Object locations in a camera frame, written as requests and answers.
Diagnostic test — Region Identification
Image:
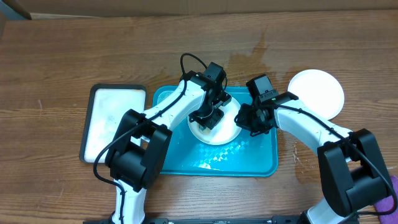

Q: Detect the teal plastic serving tray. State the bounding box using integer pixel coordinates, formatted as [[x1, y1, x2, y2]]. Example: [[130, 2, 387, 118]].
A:
[[146, 83, 278, 177]]

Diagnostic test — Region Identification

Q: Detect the white plate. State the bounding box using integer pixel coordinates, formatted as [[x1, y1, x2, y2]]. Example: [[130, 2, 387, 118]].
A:
[[188, 98, 241, 146], [287, 69, 345, 120]]

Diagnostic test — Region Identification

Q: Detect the green and yellow sponge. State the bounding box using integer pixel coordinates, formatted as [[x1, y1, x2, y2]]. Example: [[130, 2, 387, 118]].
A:
[[198, 124, 211, 135]]

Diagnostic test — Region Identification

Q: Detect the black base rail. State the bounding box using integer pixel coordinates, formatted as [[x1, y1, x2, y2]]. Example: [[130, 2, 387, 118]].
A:
[[83, 214, 360, 224]]

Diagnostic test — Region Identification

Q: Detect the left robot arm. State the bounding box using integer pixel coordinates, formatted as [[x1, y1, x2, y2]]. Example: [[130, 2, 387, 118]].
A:
[[102, 71, 231, 223]]

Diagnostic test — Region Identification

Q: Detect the purple cloth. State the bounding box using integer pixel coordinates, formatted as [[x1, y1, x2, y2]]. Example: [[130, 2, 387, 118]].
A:
[[374, 175, 398, 224]]

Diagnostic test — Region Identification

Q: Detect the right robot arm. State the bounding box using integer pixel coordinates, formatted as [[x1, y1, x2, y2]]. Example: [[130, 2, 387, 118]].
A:
[[234, 91, 397, 223]]

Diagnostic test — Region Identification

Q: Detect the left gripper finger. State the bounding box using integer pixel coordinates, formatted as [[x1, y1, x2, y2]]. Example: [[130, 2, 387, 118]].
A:
[[214, 91, 231, 108], [188, 108, 224, 130]]

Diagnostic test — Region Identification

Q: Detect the black tray with white liner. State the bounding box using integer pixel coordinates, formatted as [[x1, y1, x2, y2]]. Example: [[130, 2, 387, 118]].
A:
[[79, 83, 146, 164]]

